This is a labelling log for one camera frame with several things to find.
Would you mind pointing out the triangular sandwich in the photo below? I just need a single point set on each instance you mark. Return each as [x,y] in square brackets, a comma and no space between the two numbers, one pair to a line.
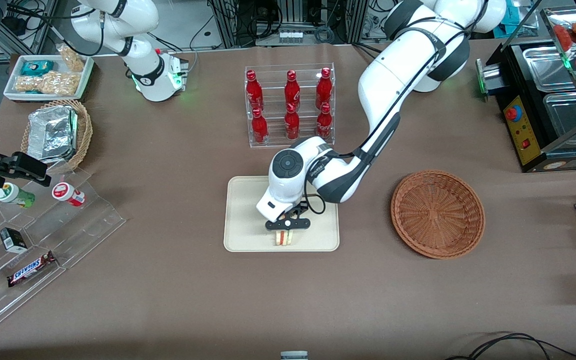
[284,239]

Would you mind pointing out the teal snack packet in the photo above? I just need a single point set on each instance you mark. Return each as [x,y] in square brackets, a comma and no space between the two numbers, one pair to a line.
[37,67]

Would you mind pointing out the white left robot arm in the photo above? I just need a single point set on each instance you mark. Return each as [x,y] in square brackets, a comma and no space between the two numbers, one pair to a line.
[393,80]

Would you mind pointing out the clear acrylic stepped shelf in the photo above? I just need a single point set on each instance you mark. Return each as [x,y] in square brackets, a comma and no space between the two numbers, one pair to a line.
[83,227]

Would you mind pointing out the clear acrylic bottle rack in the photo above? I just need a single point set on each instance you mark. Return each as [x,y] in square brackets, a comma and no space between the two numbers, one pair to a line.
[274,137]

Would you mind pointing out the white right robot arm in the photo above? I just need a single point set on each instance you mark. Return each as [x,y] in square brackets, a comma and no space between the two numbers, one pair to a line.
[154,80]

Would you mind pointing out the large clear peanut bag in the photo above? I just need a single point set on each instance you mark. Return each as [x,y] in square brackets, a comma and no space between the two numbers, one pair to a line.
[48,84]

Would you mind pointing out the green yogurt drink bottle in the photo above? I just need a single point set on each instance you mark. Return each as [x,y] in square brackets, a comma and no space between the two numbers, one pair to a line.
[15,195]

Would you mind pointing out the teal paper pack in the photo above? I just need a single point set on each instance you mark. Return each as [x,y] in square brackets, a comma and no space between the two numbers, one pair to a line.
[520,15]

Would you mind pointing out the small black carton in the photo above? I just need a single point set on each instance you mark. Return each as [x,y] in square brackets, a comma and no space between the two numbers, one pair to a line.
[13,240]

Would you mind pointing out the silver foil pack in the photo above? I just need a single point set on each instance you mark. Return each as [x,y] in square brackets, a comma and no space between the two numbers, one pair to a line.
[50,132]

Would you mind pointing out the grey device at table edge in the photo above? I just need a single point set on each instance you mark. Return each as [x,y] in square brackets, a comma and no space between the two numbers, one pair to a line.
[294,355]

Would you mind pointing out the cream plastic tray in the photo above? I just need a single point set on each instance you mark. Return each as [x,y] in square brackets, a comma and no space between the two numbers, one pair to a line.
[242,220]

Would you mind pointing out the Snickers chocolate bar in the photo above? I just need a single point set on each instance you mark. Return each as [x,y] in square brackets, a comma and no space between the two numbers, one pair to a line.
[30,269]

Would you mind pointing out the steel cylinder with green plate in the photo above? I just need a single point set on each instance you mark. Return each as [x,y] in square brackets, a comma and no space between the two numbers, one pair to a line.
[488,80]

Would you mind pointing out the round brown wicker basket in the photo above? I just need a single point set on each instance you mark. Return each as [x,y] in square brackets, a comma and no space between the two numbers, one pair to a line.
[438,215]

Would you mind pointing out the red yogurt drink bottle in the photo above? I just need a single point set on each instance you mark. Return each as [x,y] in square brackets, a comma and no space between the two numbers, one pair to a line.
[68,194]

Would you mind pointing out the white rectangular snack tray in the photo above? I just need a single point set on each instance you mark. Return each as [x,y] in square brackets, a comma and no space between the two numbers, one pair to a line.
[13,75]

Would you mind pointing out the small clear peanut bag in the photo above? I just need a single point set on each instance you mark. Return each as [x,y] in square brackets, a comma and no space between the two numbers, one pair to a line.
[72,57]

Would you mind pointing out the red cola bottle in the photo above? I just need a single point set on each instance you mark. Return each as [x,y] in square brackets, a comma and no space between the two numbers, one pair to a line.
[259,129]
[292,125]
[292,92]
[254,92]
[324,122]
[323,90]

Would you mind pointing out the white power strip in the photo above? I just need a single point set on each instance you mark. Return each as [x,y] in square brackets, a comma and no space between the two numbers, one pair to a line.
[291,36]

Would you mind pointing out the black food warmer appliance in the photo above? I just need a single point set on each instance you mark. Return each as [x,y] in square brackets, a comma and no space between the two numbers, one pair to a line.
[533,135]

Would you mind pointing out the light wicker basket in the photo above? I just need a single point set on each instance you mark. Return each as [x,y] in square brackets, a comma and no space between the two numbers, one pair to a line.
[84,132]

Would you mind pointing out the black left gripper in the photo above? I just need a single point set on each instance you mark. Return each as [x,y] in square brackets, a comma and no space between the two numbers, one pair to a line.
[303,205]

